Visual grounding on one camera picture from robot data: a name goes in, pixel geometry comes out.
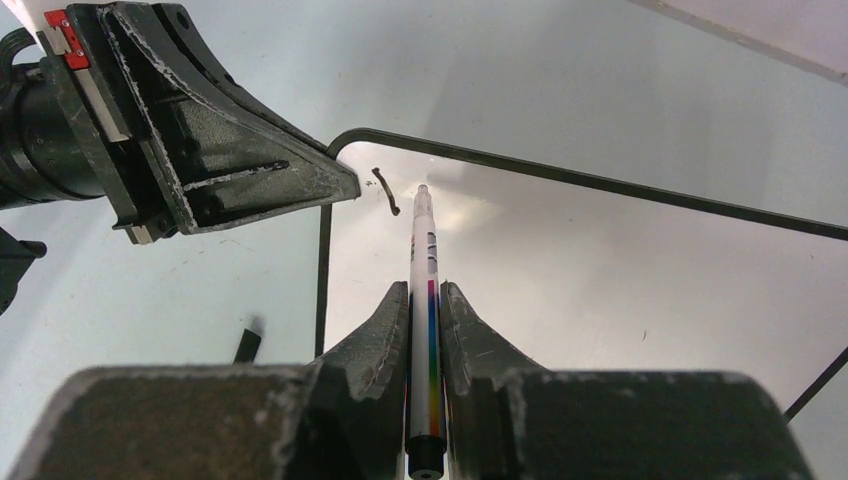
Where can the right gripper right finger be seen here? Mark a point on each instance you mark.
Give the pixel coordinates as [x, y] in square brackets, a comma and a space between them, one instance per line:
[511, 418]

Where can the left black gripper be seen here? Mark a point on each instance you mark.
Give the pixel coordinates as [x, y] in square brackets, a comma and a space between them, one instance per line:
[74, 129]

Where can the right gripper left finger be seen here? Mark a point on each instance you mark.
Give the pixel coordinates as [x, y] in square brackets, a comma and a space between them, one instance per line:
[339, 416]

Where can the white marker pen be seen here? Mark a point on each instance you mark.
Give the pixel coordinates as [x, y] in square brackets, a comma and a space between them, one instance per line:
[425, 429]

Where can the black marker cap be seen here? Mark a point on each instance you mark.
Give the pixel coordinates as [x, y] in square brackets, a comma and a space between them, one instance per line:
[250, 341]

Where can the black framed whiteboard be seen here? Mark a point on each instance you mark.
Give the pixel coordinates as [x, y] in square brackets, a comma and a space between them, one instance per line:
[584, 272]

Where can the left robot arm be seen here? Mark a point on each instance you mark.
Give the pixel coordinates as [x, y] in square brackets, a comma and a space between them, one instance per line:
[125, 101]

